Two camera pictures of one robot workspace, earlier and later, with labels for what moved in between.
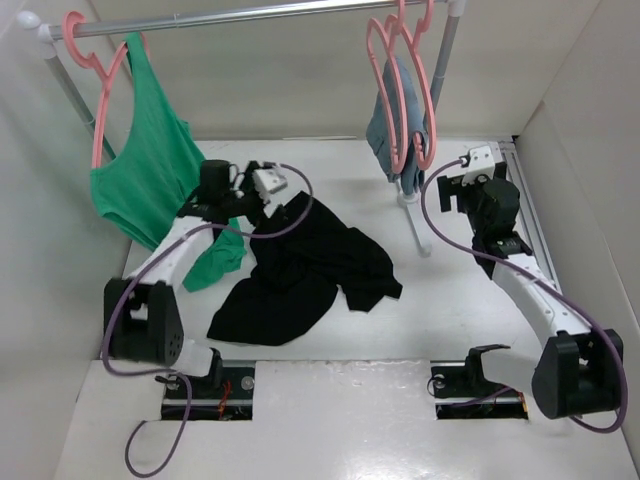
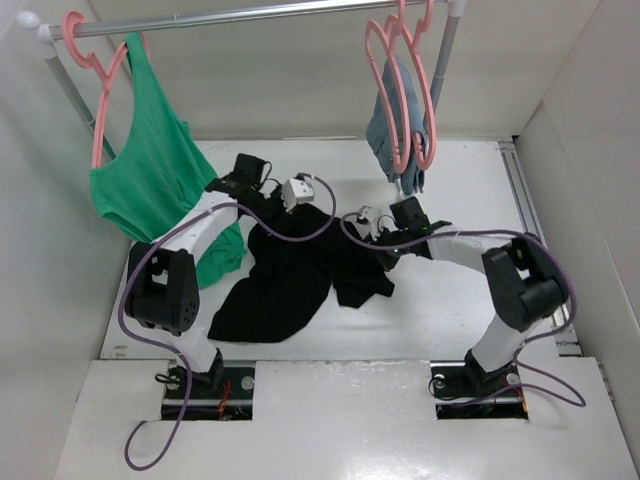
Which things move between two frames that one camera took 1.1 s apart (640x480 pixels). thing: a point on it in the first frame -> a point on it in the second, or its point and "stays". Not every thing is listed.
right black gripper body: (450, 186) -> (386, 235)
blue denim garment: (378, 135) stays
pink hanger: (392, 29) stays
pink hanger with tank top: (70, 23) stays
